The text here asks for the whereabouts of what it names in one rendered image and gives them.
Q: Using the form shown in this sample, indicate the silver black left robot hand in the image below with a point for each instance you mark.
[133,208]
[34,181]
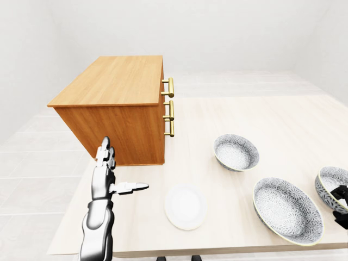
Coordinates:
[102,182]

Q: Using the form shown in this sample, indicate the small dark shape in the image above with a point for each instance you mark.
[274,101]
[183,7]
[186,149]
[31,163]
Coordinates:
[161,258]
[196,258]

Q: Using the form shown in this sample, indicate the wooden cabinet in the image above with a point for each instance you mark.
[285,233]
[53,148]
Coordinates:
[114,87]

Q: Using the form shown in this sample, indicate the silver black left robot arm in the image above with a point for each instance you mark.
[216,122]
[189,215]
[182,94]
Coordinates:
[96,231]

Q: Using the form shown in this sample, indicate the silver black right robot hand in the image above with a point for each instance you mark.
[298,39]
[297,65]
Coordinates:
[343,194]

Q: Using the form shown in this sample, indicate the white plate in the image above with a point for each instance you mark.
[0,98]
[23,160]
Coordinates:
[186,206]

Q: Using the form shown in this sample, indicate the black white patterned bowl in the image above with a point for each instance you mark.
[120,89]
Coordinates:
[324,185]
[288,212]
[236,152]

